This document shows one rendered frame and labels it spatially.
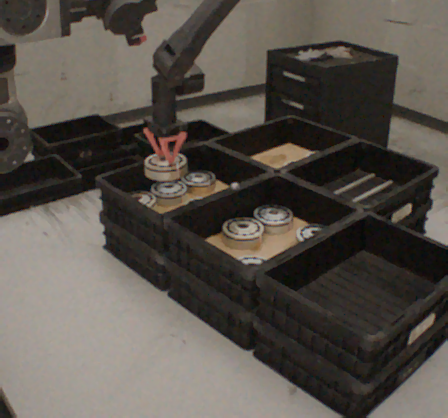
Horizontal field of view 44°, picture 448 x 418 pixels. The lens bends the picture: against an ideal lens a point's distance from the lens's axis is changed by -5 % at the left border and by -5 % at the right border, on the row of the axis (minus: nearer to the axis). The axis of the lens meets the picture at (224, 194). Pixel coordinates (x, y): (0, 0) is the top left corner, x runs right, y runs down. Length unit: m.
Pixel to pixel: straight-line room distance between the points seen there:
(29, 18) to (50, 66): 3.41
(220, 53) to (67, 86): 1.44
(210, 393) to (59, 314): 0.45
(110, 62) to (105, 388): 3.61
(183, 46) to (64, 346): 0.72
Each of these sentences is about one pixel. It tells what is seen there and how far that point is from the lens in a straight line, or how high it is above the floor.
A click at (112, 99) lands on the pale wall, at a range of 4.70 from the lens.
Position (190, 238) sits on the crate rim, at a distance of 1.29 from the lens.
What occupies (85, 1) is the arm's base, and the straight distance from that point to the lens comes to 1.06.
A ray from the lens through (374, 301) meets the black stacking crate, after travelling 1.30.
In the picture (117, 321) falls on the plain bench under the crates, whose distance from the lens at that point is 1.42.
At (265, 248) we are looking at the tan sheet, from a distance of 1.44.
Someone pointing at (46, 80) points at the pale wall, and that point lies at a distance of 4.43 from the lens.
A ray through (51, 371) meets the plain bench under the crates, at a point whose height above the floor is 0.70.
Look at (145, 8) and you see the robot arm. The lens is 1.11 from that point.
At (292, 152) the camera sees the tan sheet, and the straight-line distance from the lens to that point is 2.00.
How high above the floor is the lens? 1.58
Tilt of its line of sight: 26 degrees down
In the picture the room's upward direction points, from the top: 1 degrees clockwise
